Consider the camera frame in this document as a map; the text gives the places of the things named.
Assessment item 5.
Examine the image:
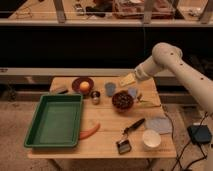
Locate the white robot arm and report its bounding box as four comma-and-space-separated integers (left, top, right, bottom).
120, 42, 213, 114

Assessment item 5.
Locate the black power box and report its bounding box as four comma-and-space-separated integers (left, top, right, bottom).
187, 125, 212, 144

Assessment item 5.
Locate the grey blue cloth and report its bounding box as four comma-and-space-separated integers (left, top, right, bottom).
145, 117, 172, 134

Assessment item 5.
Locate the small blue cup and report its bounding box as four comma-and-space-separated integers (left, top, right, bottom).
128, 87, 137, 98

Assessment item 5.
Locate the brown wooden bowl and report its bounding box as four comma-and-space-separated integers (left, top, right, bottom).
112, 91, 134, 111

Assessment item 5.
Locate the blue plastic cup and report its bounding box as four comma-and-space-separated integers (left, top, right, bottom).
105, 82, 116, 97

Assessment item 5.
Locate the orange carrot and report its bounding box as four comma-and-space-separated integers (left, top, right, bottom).
79, 123, 100, 140

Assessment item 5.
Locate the green plastic tray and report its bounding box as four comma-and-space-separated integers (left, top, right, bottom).
24, 94, 83, 148

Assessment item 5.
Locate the black handled brush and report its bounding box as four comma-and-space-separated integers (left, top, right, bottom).
116, 118, 145, 155

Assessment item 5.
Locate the purple bowl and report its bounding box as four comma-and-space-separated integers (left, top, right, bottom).
72, 77, 94, 96

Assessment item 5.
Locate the wooden table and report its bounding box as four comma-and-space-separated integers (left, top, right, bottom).
28, 77, 176, 159

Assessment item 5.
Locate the small metal cup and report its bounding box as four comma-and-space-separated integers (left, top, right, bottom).
91, 91, 100, 105

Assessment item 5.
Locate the orange fruit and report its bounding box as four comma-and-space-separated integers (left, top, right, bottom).
79, 81, 90, 92

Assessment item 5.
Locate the grey sponge block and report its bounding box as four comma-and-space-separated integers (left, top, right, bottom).
51, 86, 68, 94

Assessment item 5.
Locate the dark red grape bunch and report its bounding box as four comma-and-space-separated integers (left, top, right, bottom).
113, 93, 132, 107

